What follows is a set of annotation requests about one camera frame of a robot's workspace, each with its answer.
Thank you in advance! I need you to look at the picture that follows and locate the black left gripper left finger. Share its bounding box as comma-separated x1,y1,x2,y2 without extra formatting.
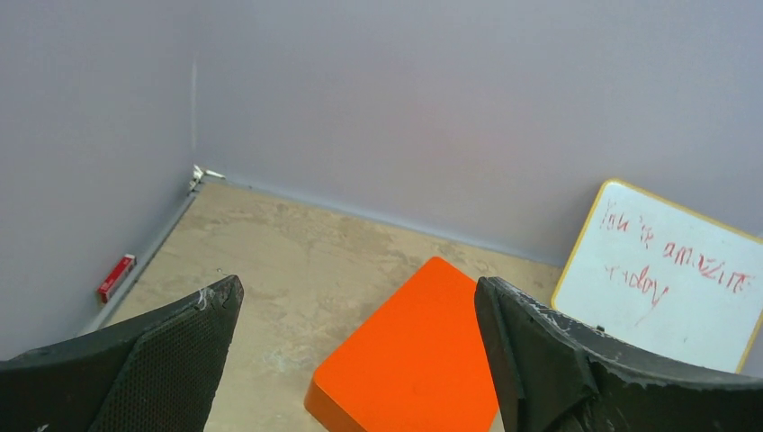
1,274,244,431

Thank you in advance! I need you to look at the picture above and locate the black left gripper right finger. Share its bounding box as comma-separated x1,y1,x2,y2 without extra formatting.
474,276,762,432

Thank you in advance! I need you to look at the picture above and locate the orange box lid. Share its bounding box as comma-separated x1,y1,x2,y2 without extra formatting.
304,256,498,431

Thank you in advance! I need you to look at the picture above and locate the white dry-erase board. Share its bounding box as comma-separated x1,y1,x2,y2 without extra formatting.
551,179,762,373

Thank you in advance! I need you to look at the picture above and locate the red wall clip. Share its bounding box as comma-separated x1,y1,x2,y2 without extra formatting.
96,254,137,304

